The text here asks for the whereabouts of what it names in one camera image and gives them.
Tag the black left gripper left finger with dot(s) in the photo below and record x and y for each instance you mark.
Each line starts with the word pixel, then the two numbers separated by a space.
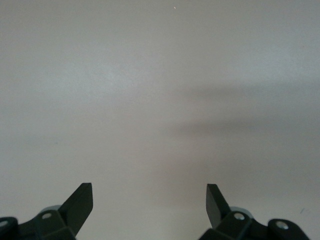
pixel 72 215

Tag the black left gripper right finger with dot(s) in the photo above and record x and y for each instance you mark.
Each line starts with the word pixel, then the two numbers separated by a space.
pixel 220 217

